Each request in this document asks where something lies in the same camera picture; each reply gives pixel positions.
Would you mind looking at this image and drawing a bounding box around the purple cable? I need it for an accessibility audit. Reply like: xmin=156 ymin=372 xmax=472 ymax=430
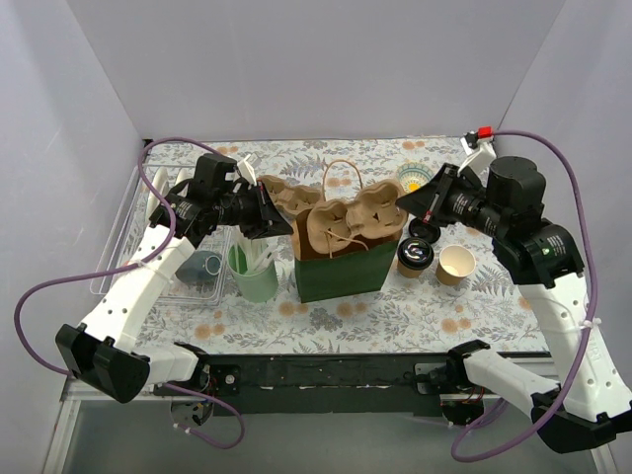
xmin=450 ymin=129 xmax=598 ymax=463
xmin=13 ymin=136 xmax=247 ymax=449

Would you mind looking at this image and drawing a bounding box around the green paper bag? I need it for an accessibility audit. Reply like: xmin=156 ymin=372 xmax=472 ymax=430
xmin=291 ymin=181 xmax=403 ymax=303

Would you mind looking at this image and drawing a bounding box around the white plate right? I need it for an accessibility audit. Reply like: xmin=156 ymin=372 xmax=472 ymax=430
xmin=175 ymin=168 xmax=190 ymax=193

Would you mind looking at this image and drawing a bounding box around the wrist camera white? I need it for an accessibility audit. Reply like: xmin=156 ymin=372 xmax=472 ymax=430
xmin=458 ymin=125 xmax=497 ymax=175
xmin=236 ymin=153 xmax=258 ymax=186

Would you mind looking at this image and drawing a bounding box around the white plate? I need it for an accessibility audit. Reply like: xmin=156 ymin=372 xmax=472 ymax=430
xmin=145 ymin=167 xmax=169 ymax=222
xmin=175 ymin=168 xmax=190 ymax=193

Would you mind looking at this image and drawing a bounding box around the dark grey cup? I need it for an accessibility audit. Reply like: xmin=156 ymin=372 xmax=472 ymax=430
xmin=175 ymin=250 xmax=222 ymax=284

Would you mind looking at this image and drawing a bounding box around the green utensil cup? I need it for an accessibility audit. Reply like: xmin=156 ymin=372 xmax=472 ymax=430
xmin=227 ymin=246 xmax=278 ymax=303

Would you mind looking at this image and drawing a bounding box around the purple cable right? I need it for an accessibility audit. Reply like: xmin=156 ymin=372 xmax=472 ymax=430
xmin=450 ymin=129 xmax=598 ymax=463

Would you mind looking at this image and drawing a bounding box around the brown paper coffee cup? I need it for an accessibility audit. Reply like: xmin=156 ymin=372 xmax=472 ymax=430
xmin=397 ymin=262 xmax=426 ymax=278

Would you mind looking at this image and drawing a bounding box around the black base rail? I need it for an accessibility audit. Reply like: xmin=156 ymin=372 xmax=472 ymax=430
xmin=152 ymin=351 xmax=500 ymax=419

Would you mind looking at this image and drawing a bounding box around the brown cardboard cup carrier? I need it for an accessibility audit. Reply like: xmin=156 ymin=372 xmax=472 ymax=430
xmin=259 ymin=175 xmax=323 ymax=218

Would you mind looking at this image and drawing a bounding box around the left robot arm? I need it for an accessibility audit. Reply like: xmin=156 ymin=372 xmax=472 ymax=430
xmin=55 ymin=152 xmax=292 ymax=403

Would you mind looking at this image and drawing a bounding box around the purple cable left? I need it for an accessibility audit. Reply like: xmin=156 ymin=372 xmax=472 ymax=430
xmin=13 ymin=136 xmax=247 ymax=449

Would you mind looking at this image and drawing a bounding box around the yellow patterned ceramic bowl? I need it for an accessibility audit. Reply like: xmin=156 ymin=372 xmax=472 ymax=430
xmin=396 ymin=162 xmax=435 ymax=194

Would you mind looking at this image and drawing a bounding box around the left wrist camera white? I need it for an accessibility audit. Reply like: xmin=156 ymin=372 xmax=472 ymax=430
xmin=236 ymin=153 xmax=258 ymax=186

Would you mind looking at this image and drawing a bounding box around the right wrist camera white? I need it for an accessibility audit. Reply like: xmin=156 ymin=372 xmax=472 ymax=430
xmin=458 ymin=125 xmax=497 ymax=175

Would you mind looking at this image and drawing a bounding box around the black coffee cup lid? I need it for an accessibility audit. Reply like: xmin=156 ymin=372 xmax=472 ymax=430
xmin=397 ymin=237 xmax=435 ymax=269

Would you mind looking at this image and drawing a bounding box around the white plate left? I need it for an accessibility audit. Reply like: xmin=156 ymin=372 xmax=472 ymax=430
xmin=145 ymin=167 xmax=169 ymax=222

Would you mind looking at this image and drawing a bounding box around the floral tablecloth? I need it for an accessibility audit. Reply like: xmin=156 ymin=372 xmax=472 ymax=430
xmin=137 ymin=137 xmax=546 ymax=354

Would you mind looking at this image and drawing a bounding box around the white wire dish rack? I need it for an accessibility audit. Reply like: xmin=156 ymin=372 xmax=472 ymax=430
xmin=90 ymin=164 xmax=241 ymax=305

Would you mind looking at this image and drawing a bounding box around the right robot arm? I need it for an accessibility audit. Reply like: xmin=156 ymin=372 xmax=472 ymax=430
xmin=397 ymin=156 xmax=631 ymax=453

